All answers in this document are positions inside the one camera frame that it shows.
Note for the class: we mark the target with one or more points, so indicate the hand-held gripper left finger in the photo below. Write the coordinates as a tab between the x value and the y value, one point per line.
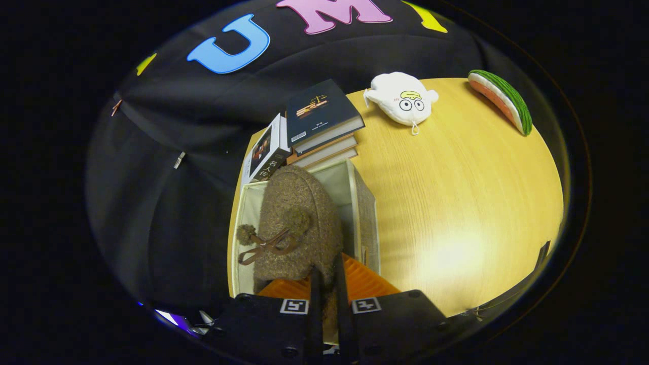
315	314

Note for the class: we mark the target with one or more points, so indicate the bright screen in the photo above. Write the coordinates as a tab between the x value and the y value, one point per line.
170	318

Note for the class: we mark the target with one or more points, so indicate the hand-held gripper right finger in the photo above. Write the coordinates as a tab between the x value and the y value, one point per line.
345	319

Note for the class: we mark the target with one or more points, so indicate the brown fuzzy shoe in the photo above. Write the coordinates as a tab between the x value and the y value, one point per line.
299	203

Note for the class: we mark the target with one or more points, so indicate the white cover book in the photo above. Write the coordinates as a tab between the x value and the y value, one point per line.
263	147

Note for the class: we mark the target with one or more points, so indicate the white plush toy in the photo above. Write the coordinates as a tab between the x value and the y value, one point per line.
390	88

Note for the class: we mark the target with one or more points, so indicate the watermelon slice plush toy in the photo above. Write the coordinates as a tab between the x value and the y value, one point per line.
507	99

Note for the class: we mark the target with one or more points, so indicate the dark cover book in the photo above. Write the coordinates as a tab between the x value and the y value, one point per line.
319	109

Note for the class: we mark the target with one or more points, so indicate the red clip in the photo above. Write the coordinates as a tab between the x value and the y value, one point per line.
116	107

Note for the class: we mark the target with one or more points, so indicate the brown cover book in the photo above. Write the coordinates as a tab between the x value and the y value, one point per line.
329	148
334	158

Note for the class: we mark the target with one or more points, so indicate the grey fabric storage box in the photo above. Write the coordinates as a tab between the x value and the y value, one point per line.
367	218

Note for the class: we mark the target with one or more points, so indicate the silver clip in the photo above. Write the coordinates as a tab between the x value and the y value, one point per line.
179	159

